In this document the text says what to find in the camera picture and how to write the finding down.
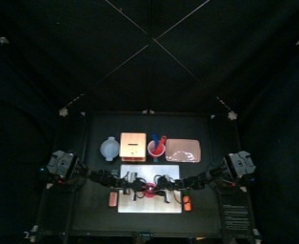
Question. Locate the pink dough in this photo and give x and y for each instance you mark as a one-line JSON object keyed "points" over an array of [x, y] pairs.
{"points": [[150, 193]]}

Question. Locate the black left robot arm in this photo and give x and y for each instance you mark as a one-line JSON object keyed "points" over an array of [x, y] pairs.
{"points": [[62, 163]]}

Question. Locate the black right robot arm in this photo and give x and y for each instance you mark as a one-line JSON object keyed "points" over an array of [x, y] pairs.
{"points": [[241, 163]]}

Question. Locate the grey bowl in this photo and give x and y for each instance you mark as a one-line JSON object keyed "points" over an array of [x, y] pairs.
{"points": [[110, 149]]}

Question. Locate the wooden drawer box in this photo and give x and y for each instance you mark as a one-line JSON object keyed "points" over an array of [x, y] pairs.
{"points": [[133, 143]]}

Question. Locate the white cutting board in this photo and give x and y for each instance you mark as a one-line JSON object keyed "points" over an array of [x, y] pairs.
{"points": [[150, 206]]}

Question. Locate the small orange block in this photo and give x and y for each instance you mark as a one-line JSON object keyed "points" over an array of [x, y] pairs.
{"points": [[187, 204]]}

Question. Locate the small patterned rectangular block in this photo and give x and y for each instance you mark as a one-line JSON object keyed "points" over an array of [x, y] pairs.
{"points": [[114, 199]]}

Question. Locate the red plastic cup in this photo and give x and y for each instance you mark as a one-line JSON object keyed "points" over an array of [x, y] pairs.
{"points": [[155, 153]]}

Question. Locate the blue utensil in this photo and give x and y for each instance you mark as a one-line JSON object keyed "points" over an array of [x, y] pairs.
{"points": [[155, 138]]}

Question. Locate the black plate with white text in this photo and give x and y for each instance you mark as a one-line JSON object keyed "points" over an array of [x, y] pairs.
{"points": [[237, 219]]}

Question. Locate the white frame corner bracket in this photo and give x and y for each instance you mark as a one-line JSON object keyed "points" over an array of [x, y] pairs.
{"points": [[233, 115], [63, 111]]}

